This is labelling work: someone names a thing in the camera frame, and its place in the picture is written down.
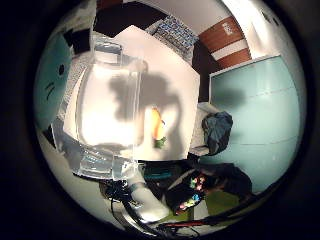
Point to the yellow corn cob toy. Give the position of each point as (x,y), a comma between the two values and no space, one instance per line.
(157,128)

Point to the brown wooden wall panel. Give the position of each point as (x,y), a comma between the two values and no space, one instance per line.
(226,40)

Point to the teal striped crate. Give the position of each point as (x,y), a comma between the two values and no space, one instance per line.
(158,173)

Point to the teal cat plush toy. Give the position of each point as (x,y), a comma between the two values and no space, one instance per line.
(51,83)

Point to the clear plastic container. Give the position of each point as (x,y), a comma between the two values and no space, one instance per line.
(106,110)

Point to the teal partition panel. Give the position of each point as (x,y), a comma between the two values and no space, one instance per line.
(260,116)

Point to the dark crumpled cloth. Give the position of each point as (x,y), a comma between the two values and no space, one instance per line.
(216,130)

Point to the box of colourful toys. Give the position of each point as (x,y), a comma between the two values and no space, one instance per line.
(195,193)

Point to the blue patterned mat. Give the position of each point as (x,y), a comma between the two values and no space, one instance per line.
(176,33)

